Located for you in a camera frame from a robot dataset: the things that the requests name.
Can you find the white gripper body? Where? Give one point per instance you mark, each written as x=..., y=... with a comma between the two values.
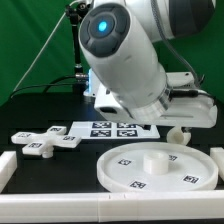
x=188, y=106

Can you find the white round table top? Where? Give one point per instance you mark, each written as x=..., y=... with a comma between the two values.
x=156, y=167

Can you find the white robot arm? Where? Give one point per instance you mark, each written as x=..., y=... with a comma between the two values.
x=117, y=37

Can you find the white right fence block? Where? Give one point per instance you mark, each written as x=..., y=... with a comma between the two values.
x=217, y=154

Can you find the white fence block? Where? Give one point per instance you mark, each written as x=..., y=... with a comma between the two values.
x=8, y=165
x=217, y=154

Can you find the white front fence bar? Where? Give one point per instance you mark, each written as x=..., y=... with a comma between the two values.
x=106, y=207

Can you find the white marker sheet with tags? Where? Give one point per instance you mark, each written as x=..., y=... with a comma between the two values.
x=110, y=130

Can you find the white cross-shaped table base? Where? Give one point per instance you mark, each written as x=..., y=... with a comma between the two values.
x=42, y=144

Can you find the white left fence block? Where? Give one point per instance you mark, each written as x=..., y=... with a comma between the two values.
x=8, y=165

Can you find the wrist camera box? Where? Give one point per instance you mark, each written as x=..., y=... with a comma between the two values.
x=109, y=108

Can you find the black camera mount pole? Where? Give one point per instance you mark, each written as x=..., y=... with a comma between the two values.
x=81, y=78

